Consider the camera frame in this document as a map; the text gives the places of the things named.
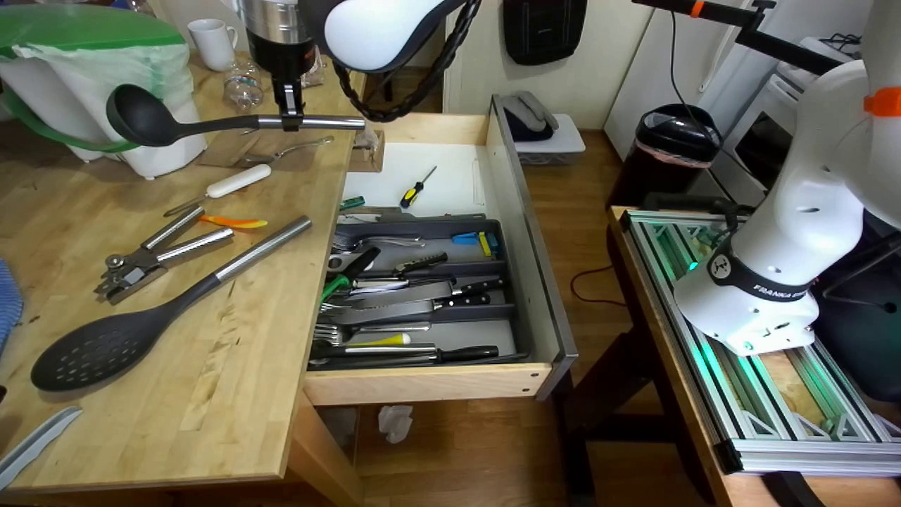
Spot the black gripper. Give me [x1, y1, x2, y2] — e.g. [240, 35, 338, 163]
[268, 41, 310, 134]

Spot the black ladle with metal handle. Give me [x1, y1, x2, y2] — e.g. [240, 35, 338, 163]
[105, 82, 368, 151]

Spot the wooden drawer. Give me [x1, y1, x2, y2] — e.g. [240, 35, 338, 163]
[302, 94, 580, 410]

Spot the small glass jar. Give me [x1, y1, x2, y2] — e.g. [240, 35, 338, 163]
[223, 66, 268, 114]

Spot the small wooden block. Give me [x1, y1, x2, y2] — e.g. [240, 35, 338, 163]
[347, 128, 389, 176]

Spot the white mug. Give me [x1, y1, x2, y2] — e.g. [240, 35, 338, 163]
[186, 17, 241, 75]

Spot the orange peeler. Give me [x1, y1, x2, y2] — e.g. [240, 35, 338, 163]
[198, 211, 269, 237]

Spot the yellow and black screwdriver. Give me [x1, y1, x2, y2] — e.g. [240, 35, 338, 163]
[396, 163, 440, 211]

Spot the metal can opener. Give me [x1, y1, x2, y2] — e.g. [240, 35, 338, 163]
[93, 204, 237, 306]

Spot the blue and yellow utensil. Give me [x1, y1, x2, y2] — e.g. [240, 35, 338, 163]
[448, 228, 496, 263]

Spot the white bag with green trim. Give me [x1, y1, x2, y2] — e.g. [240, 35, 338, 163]
[0, 6, 207, 180]

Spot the grey device on platform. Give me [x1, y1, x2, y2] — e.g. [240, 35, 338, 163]
[493, 90, 589, 161]

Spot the black hanging bag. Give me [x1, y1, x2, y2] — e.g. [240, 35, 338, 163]
[502, 0, 590, 69]

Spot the grey cutlery tray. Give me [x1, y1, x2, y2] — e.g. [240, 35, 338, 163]
[307, 211, 528, 372]

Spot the white crumpled plastic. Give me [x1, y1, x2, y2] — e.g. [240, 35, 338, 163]
[374, 403, 416, 446]

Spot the blue cloth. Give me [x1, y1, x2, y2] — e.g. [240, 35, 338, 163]
[0, 259, 24, 353]

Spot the black round appliance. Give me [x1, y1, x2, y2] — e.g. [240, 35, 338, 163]
[630, 103, 727, 207]

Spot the flat metal blade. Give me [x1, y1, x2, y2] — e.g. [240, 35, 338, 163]
[0, 403, 85, 493]

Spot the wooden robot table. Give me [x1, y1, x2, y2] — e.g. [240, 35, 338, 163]
[565, 204, 901, 507]

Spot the white-handled knife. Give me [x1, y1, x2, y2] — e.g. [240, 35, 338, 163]
[162, 161, 276, 221]

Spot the green-handled utensil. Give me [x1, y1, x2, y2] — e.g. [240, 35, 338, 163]
[320, 270, 354, 306]

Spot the yellow-handled utensil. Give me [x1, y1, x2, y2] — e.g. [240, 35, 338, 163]
[358, 330, 416, 351]

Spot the short black-handled knife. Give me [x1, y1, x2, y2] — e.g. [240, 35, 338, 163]
[374, 279, 507, 310]

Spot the long black-handled knife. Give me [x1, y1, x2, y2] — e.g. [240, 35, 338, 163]
[340, 344, 502, 369]

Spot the black slotted spoon, metal handle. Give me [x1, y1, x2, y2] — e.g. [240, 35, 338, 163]
[29, 215, 314, 394]

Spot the black floor cable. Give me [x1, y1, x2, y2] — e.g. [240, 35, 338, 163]
[568, 265, 626, 310]

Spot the aluminium frame base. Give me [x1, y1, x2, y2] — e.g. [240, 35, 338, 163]
[623, 207, 901, 477]

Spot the orange strap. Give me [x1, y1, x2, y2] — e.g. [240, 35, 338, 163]
[862, 84, 901, 121]

